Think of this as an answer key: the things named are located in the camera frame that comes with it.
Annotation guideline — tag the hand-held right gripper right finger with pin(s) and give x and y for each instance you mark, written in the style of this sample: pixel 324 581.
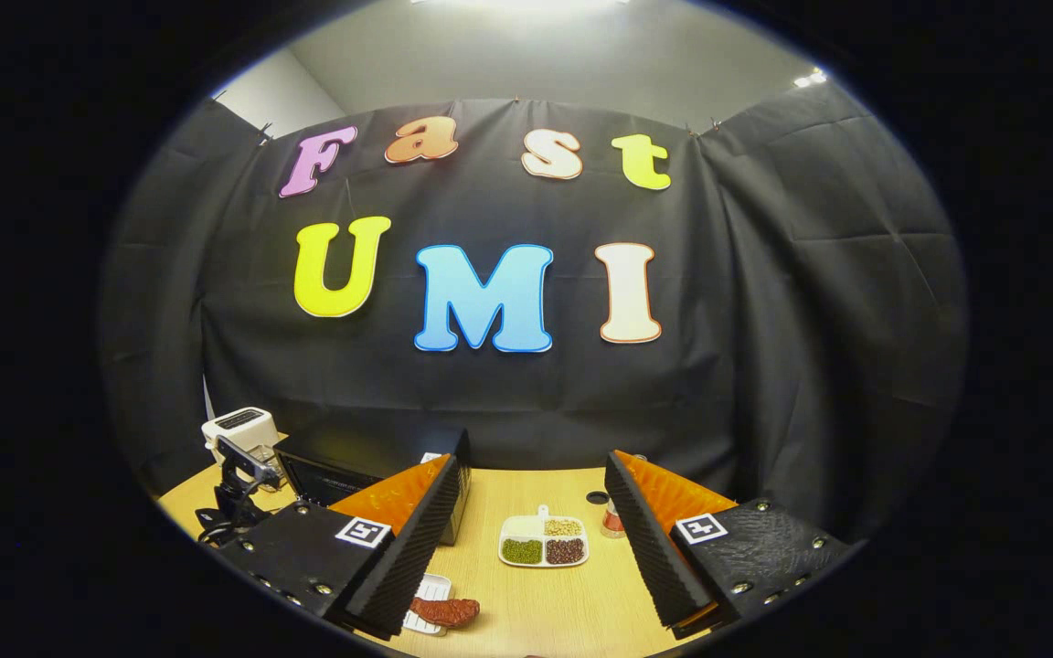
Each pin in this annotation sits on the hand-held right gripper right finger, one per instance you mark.
pixel 654 557

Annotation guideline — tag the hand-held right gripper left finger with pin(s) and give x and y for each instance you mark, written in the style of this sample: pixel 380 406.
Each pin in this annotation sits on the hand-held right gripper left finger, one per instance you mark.
pixel 408 557

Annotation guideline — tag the reddish brown meat piece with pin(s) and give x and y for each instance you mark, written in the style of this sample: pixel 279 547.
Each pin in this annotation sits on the reddish brown meat piece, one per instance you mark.
pixel 449 611

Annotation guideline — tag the black electric oven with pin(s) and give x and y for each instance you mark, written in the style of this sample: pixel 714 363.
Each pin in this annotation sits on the black electric oven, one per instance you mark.
pixel 353 448

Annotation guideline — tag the small white ridged tray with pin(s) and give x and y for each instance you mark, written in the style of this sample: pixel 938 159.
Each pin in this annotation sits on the small white ridged tray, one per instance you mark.
pixel 430 589

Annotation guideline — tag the clear bottle with red label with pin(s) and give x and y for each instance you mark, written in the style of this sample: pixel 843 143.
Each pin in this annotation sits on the clear bottle with red label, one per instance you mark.
pixel 613 523

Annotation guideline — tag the white toaster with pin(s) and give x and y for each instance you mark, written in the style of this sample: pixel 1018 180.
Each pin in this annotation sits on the white toaster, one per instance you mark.
pixel 239 425

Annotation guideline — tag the white divided plate with beans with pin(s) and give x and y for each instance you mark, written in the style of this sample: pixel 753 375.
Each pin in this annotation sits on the white divided plate with beans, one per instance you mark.
pixel 519 527

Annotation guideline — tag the black backdrop cloth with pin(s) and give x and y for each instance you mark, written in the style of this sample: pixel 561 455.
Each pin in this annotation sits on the black backdrop cloth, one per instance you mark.
pixel 764 320

